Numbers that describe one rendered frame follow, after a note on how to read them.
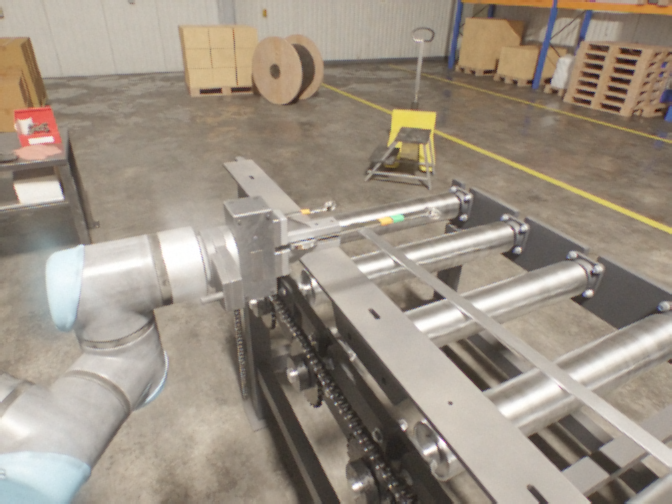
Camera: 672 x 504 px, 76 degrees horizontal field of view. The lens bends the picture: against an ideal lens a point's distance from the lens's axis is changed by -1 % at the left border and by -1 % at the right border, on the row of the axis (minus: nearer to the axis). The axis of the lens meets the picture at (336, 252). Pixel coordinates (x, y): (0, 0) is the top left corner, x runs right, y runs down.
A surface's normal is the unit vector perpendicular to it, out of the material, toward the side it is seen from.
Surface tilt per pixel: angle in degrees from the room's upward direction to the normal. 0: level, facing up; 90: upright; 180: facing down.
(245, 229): 90
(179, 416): 0
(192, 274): 74
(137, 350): 90
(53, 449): 35
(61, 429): 30
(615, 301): 90
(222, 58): 90
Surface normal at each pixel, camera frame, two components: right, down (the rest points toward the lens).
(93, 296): 0.44, 0.21
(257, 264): 0.45, 0.47
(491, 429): 0.03, -0.86
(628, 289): -0.89, 0.21
